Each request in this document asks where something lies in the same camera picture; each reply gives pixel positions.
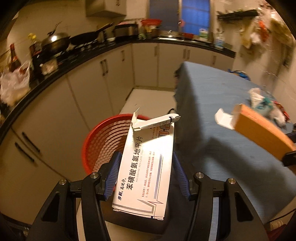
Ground white medicine box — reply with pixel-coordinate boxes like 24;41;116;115
112;112;174;220

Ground white ointment tube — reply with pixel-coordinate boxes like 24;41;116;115
131;113;181;132

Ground black kitchen countertop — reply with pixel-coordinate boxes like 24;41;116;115
1;38;236;141

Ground kitchen window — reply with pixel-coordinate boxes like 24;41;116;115
149;0;211;36

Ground red plastic basket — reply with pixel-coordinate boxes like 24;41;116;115
81;113;151;175

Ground blue tablecloth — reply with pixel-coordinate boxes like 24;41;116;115
175;62;295;222

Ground hanging plastic bags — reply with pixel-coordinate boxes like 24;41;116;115
240;5;295;57

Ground white plastic bag on counter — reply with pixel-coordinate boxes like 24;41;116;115
1;60;31;106

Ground black frying pan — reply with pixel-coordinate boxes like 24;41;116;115
69;22;114;46

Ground steel wok with lid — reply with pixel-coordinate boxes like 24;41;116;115
42;22;70;55

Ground dark sauce bottle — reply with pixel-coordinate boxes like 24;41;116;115
9;43;21;72

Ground steel rice cooker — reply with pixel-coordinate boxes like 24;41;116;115
113;23;138;38

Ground red colander bowl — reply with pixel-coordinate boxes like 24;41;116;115
141;19;162;27

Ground black wall shelf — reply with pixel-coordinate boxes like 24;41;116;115
217;9;259;21

